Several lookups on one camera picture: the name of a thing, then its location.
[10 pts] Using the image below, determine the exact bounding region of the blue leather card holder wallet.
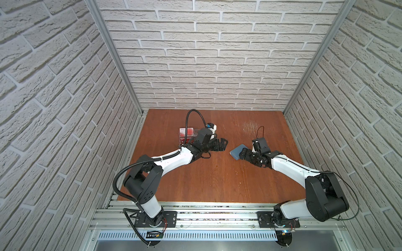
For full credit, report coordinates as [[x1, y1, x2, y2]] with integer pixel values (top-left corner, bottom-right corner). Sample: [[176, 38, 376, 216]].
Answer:
[[230, 144, 248, 160]]

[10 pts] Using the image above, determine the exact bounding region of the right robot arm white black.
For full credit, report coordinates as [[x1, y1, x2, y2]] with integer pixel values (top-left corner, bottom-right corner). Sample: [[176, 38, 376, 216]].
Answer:
[[238, 138, 349, 227]]

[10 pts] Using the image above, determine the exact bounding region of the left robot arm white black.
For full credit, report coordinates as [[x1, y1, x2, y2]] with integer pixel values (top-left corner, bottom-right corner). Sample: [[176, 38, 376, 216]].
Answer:
[[123, 128, 228, 222]]

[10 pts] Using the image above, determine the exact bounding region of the clear acrylic card organizer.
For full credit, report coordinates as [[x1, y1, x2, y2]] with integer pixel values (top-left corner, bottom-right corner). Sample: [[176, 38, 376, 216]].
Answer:
[[179, 128, 200, 147]]

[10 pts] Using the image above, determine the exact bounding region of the red white card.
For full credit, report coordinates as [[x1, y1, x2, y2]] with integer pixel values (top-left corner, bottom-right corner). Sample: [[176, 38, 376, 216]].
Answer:
[[179, 128, 194, 137]]

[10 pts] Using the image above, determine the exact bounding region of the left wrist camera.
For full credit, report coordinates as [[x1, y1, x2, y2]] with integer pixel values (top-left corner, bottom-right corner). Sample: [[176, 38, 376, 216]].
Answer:
[[206, 123, 217, 140]]

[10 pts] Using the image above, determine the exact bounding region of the right thin black cable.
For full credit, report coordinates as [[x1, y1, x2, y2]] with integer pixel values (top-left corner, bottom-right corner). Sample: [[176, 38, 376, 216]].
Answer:
[[255, 126, 360, 221]]

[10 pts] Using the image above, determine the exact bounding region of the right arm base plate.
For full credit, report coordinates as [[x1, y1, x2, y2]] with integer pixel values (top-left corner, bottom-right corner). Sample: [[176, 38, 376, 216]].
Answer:
[[256, 211, 300, 229]]

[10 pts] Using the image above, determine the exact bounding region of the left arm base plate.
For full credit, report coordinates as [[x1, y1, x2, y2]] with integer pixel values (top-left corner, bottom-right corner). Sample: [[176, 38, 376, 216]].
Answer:
[[134, 211, 178, 228]]

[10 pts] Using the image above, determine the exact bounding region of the left black corrugated cable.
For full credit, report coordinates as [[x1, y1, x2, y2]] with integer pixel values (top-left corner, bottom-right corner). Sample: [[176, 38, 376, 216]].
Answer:
[[112, 109, 208, 247]]

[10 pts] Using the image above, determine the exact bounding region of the aluminium rail frame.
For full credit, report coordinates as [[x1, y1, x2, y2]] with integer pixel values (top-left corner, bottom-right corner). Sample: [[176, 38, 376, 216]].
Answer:
[[89, 200, 346, 231]]

